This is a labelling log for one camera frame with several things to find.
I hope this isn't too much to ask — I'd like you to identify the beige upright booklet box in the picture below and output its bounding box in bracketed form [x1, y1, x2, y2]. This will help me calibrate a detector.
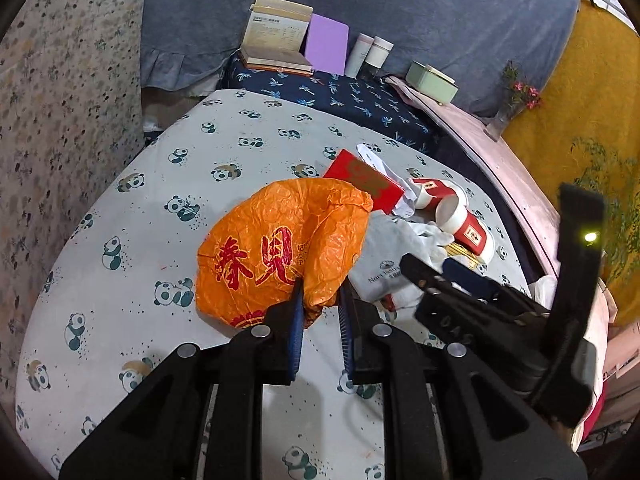
[242, 0, 315, 57]

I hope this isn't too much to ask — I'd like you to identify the navy palm print cloth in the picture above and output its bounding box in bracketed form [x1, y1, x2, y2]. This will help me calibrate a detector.
[219, 52, 442, 157]

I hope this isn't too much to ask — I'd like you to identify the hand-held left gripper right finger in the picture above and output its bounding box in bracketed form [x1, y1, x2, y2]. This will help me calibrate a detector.
[337, 279, 588, 480]

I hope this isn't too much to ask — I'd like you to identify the purple notebook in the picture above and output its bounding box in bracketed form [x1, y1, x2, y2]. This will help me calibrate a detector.
[303, 13, 350, 76]

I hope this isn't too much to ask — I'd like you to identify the gold striped packet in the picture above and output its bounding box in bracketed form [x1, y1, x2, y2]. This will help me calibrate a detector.
[444, 241, 489, 267]

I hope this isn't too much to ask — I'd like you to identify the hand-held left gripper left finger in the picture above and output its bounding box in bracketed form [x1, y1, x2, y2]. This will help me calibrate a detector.
[59, 280, 306, 480]

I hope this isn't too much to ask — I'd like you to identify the red cardboard box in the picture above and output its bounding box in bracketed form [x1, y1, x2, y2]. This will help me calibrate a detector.
[322, 149, 407, 214]

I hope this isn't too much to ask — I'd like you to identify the red and white paper cup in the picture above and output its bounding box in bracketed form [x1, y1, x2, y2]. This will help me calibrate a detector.
[407, 177, 469, 211]
[435, 195, 496, 264]

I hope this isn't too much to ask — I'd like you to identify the white printed plastic bag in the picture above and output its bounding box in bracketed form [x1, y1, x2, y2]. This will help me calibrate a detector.
[347, 211, 453, 309]

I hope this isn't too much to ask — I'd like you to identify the floral speckled cloth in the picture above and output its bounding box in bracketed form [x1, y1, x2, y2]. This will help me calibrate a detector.
[0, 0, 154, 411]

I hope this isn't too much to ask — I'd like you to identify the glass vase with pink flowers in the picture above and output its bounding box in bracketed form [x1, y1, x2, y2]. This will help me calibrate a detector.
[484, 60, 544, 142]

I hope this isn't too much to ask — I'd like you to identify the white and pink tube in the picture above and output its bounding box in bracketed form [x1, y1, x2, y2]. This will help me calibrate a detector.
[344, 33, 374, 79]

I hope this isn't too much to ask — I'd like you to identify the green potted plant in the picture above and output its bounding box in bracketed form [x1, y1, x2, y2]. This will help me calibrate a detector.
[570, 136, 640, 283]

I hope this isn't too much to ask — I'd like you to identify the blue grey blanket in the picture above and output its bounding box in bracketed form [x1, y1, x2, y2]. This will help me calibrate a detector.
[140, 0, 582, 122]

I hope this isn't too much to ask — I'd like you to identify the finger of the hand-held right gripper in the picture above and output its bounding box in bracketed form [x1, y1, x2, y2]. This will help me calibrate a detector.
[400, 253, 521, 356]
[442, 257, 548, 326]

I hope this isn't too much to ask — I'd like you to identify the white paper receipt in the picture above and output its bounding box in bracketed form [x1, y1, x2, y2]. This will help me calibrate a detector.
[356, 143, 402, 182]

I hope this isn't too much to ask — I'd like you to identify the brown book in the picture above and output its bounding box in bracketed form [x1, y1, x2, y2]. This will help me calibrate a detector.
[238, 47, 314, 74]

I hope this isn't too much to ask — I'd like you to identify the pale green box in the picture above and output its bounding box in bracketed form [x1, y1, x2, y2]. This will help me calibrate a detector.
[404, 60, 460, 106]

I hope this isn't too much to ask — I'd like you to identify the yellow cloth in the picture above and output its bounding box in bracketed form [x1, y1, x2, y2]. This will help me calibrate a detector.
[500, 0, 640, 327]

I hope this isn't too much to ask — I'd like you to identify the white capped dark bottle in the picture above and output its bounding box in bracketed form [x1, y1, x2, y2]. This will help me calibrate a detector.
[363, 36, 395, 82]

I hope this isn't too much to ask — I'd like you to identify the orange plastic bag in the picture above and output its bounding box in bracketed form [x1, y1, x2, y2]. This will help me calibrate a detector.
[195, 177, 375, 330]

